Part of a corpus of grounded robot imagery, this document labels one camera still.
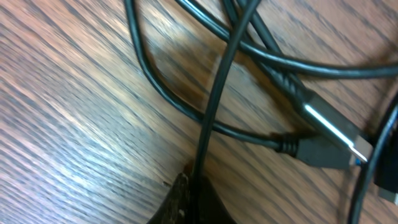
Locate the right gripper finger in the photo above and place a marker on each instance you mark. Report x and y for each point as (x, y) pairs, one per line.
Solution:
(183, 207)

